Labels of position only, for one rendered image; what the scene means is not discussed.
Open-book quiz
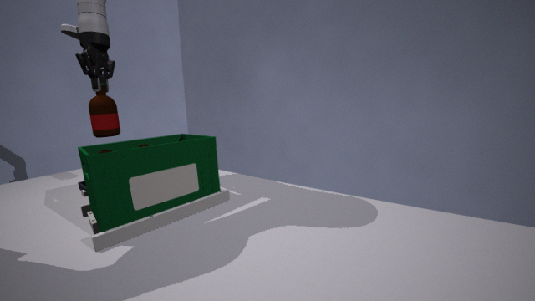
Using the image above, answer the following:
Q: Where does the brown glass bottle with red label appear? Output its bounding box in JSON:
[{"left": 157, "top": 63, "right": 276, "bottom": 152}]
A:
[{"left": 89, "top": 84, "right": 120, "bottom": 138}]

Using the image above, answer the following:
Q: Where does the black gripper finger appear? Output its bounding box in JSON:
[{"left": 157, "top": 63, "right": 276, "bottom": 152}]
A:
[
  {"left": 99, "top": 54, "right": 115, "bottom": 92},
  {"left": 75, "top": 49, "right": 101, "bottom": 92}
]

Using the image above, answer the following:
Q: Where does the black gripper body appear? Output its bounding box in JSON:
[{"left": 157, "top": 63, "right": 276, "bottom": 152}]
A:
[{"left": 79, "top": 32, "right": 110, "bottom": 68}]

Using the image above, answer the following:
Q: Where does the dark green crate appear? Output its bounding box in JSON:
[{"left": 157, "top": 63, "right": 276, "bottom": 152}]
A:
[{"left": 82, "top": 134, "right": 221, "bottom": 232}]

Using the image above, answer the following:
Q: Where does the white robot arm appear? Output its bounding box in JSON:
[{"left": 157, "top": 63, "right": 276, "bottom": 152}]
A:
[{"left": 60, "top": 0, "right": 109, "bottom": 40}]

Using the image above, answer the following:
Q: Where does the grey flat bar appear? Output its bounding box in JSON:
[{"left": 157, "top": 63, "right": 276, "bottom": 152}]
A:
[{"left": 80, "top": 189, "right": 230, "bottom": 252}]

